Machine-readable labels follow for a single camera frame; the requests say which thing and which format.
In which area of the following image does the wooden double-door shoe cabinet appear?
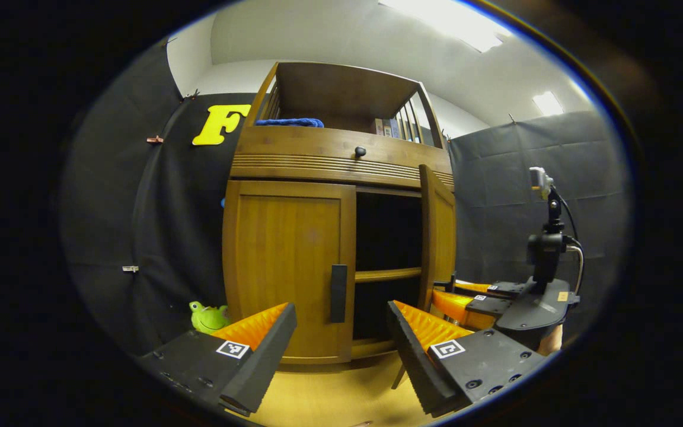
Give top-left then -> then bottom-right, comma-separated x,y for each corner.
222,61 -> 458,389

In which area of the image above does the wooden cabinet door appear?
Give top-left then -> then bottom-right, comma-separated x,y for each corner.
417,164 -> 457,312
223,180 -> 357,364

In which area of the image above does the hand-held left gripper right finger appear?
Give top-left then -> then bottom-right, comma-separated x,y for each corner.
385,299 -> 550,418

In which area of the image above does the green frog plush toy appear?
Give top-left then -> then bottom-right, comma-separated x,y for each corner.
189,301 -> 231,334

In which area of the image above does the large ceiling light panel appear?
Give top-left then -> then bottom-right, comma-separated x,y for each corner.
379,0 -> 514,53

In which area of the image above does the small ceiling light panel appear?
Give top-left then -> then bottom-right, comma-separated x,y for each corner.
532,91 -> 564,117

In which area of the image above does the row of books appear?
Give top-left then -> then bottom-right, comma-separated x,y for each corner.
374,117 -> 419,140

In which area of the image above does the wooden inner shelf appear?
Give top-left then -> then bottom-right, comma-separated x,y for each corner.
355,268 -> 422,283

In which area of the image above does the blue cloth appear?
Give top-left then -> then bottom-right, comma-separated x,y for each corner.
255,117 -> 324,128

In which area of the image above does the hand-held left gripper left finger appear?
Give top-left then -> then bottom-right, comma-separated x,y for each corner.
140,302 -> 298,418

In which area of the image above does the gripper camera cable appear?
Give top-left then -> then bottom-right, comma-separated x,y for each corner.
555,191 -> 584,295

